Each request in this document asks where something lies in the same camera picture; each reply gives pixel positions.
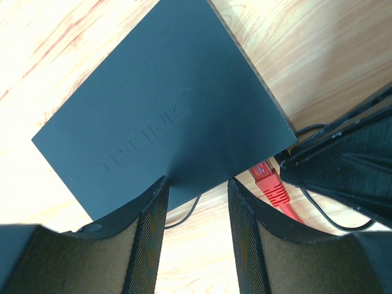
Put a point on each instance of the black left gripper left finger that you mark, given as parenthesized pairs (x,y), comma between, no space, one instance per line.
(118,253)

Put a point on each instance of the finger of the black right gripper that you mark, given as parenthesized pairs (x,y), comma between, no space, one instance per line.
(346,119)
(351,165)

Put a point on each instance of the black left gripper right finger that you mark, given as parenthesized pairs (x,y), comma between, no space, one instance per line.
(276,254)

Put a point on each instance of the black network switch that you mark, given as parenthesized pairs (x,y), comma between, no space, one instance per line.
(177,97)

